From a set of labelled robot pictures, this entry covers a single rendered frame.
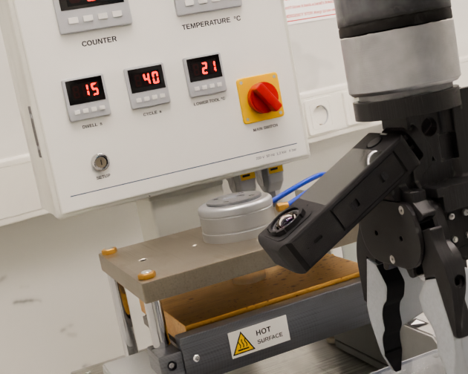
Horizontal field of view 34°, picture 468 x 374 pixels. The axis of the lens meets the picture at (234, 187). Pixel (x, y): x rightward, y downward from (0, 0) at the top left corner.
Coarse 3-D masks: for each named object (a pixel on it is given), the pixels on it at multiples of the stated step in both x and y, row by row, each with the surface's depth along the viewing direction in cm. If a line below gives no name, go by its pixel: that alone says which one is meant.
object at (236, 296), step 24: (336, 264) 82; (216, 288) 81; (240, 288) 80; (264, 288) 78; (288, 288) 76; (312, 288) 75; (144, 312) 85; (168, 312) 76; (192, 312) 74; (216, 312) 73; (240, 312) 73
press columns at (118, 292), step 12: (108, 276) 84; (120, 288) 84; (120, 300) 84; (120, 312) 84; (156, 312) 70; (120, 324) 84; (132, 324) 85; (156, 324) 70; (120, 336) 85; (132, 336) 85; (156, 336) 70; (168, 336) 71; (132, 348) 85; (156, 348) 70
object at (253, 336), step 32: (352, 288) 75; (224, 320) 72; (256, 320) 71; (288, 320) 73; (320, 320) 74; (352, 320) 75; (160, 352) 69; (192, 352) 69; (224, 352) 70; (256, 352) 72
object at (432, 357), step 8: (432, 352) 68; (408, 360) 67; (416, 360) 67; (424, 360) 67; (432, 360) 66; (440, 360) 66; (408, 368) 66; (416, 368) 65; (424, 368) 65; (432, 368) 65; (440, 368) 65
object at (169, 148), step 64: (0, 0) 90; (64, 0) 85; (128, 0) 88; (192, 0) 90; (256, 0) 94; (64, 64) 86; (128, 64) 89; (192, 64) 91; (256, 64) 95; (64, 128) 86; (128, 128) 89; (192, 128) 92; (256, 128) 95; (64, 192) 87; (128, 192) 90; (192, 192) 96
